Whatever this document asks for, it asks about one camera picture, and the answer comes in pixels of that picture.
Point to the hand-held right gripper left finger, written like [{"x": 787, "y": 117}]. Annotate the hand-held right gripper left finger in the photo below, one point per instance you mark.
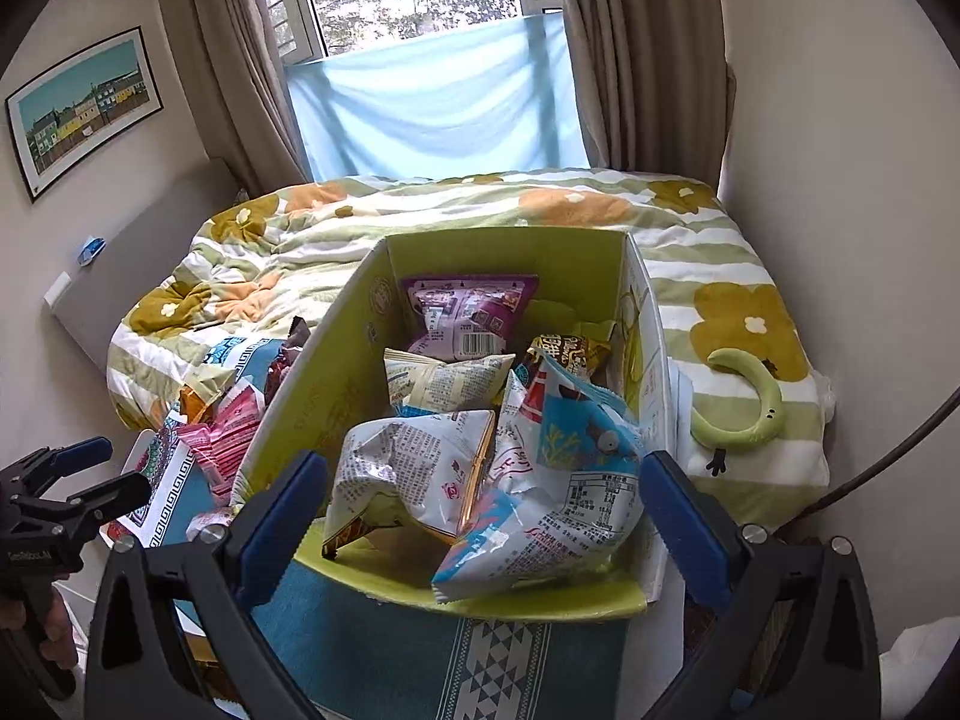
[{"x": 277, "y": 525}]

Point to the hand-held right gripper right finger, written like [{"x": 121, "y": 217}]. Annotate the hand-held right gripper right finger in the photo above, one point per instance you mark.
[{"x": 686, "y": 517}]

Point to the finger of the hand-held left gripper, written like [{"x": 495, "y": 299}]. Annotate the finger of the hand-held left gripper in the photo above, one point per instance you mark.
[
  {"x": 105, "y": 499},
  {"x": 75, "y": 454}
]

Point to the blue white snack packet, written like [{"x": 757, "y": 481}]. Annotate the blue white snack packet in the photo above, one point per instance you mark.
[{"x": 570, "y": 495}]

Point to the white crinkled snack packet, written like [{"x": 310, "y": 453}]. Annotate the white crinkled snack packet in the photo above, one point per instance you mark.
[{"x": 397, "y": 457}]

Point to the green cardboard box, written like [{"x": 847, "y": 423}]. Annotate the green cardboard box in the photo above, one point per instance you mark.
[{"x": 330, "y": 367}]

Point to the gold black snack packet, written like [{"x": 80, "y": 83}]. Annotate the gold black snack packet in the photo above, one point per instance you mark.
[{"x": 566, "y": 351}]

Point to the pale yellow snack packet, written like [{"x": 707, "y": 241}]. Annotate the pale yellow snack packet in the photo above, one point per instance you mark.
[{"x": 442, "y": 382}]

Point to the person's left hand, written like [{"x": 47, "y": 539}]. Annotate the person's left hand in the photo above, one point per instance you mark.
[{"x": 58, "y": 622}]

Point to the white pink snack packet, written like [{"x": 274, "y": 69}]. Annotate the white pink snack packet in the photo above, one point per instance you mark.
[{"x": 214, "y": 521}]

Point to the orange snack packet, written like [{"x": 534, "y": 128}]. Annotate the orange snack packet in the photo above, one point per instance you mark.
[{"x": 193, "y": 401}]

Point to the green crescent plush toy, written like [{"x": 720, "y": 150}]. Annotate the green crescent plush toy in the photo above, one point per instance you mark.
[{"x": 765, "y": 405}]

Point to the dark purple snack packet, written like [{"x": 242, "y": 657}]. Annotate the dark purple snack packet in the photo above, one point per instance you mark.
[{"x": 285, "y": 360}]

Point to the small white box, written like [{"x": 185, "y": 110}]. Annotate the small white box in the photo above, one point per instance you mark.
[{"x": 58, "y": 289}]

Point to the small blue object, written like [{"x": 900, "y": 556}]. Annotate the small blue object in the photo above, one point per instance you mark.
[{"x": 91, "y": 247}]

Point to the grey headboard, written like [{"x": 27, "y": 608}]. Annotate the grey headboard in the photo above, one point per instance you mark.
[{"x": 142, "y": 240}]

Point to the white cloth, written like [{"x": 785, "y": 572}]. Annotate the white cloth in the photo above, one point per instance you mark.
[{"x": 919, "y": 664}]

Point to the floral striped blanket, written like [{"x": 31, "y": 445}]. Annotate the floral striped blanket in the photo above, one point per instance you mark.
[{"x": 480, "y": 206}]

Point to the brown curtain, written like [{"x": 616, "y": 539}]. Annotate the brown curtain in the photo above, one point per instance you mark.
[
  {"x": 645, "y": 60},
  {"x": 232, "y": 67}
]

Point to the light blue cloth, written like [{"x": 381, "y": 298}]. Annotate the light blue cloth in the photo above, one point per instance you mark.
[{"x": 435, "y": 97}]

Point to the framed wall picture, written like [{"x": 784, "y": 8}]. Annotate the framed wall picture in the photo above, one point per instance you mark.
[{"x": 82, "y": 109}]

